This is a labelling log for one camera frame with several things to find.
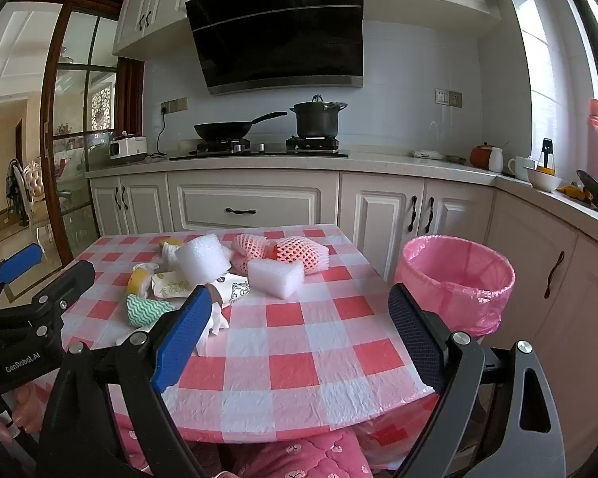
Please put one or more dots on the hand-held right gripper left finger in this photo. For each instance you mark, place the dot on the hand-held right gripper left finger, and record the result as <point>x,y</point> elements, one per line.
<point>179,338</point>

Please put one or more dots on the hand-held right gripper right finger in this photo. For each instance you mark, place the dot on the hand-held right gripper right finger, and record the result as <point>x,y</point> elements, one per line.
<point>416,331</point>

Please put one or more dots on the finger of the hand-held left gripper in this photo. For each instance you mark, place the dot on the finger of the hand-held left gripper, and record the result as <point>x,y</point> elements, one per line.
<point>20,261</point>
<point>70,281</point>

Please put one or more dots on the bin with pink plastic bag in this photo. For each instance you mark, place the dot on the bin with pink plastic bag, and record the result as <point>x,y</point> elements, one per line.
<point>453,298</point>

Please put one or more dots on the grey paper scrap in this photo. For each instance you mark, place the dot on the grey paper scrap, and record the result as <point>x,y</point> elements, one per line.
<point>229,291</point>

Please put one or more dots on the pale pink foam fruit net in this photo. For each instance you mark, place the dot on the pale pink foam fruit net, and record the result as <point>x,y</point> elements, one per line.
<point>249,249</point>

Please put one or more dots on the pink foam net orange inside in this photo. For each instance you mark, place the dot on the pink foam net orange inside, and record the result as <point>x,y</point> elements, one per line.
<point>299,254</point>

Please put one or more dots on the green wavy striped paper cup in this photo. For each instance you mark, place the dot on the green wavy striped paper cup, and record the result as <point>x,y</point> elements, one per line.
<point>144,308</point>

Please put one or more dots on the white paper cup green print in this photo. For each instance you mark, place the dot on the white paper cup green print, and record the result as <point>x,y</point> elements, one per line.
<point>172,289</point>

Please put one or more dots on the yellow and white crumpled cup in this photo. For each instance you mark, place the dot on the yellow and white crumpled cup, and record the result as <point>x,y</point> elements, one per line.
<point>139,281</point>

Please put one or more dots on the white upholstered dining chair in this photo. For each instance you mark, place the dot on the white upholstered dining chair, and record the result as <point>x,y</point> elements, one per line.
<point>32,184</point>

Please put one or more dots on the white crumpled plastic bag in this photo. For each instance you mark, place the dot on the white crumpled plastic bag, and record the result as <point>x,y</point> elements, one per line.
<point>169,258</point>

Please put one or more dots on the white foam block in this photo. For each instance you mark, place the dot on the white foam block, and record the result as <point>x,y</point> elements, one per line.
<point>202,259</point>
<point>274,276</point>

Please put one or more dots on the yellow sponge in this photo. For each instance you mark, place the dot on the yellow sponge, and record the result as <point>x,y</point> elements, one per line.
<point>171,244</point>

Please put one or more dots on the pink checkered tablecloth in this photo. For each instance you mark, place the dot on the pink checkered tablecloth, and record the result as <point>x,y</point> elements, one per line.
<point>289,348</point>

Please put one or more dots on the white base cabinets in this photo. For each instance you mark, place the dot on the white base cabinets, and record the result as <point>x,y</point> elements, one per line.
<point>378,209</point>

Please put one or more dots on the white rice cooker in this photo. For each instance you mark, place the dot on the white rice cooker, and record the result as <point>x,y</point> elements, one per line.
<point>129,148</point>

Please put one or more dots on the brown framed glass door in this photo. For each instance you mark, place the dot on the brown framed glass door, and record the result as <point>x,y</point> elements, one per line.
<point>50,109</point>

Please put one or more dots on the pink quilted cloth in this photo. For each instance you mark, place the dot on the pink quilted cloth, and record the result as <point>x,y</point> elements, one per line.
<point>299,458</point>

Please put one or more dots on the beige stone countertop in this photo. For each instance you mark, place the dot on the beige stone countertop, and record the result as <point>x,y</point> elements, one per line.
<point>378,162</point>

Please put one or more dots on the white flat dish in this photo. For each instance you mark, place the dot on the white flat dish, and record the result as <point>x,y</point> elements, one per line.
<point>428,155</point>

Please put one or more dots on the red pumpkin shaped pot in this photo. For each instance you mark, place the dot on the red pumpkin shaped pot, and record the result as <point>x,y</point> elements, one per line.
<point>480,157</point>

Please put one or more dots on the white pitcher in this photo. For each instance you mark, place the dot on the white pitcher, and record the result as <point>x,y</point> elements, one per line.
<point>496,159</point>

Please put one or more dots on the white mug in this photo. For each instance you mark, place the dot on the white mug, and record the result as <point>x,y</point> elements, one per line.
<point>518,167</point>

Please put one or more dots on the white bowl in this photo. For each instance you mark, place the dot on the white bowl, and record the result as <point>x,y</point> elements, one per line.
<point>543,181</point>

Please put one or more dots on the black gas stove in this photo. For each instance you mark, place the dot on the black gas stove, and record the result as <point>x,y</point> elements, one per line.
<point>269,152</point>

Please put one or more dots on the banana peel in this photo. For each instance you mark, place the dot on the banana peel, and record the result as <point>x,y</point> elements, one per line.
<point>573,191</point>

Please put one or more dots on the black frying pan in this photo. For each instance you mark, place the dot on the black frying pan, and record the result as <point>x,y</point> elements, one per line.
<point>222,131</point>

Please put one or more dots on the oil bottle with black cap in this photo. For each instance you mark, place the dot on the oil bottle with black cap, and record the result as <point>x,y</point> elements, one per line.
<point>545,152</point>

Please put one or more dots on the black pan lid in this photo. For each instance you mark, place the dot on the black pan lid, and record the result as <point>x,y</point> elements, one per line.
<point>595,191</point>

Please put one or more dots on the black stock pot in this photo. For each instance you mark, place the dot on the black stock pot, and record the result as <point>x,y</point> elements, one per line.
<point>316,119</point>

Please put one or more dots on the white upper cabinets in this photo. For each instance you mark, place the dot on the white upper cabinets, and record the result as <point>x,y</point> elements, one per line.
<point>149,10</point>

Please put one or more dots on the black range hood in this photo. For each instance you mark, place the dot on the black range hood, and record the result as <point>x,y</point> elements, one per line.
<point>279,35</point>

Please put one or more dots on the grey wall outlet strip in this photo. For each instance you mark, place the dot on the grey wall outlet strip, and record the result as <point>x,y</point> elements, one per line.
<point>177,105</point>

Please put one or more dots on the grey double wall outlet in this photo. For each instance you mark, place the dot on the grey double wall outlet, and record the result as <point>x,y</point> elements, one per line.
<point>448,97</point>

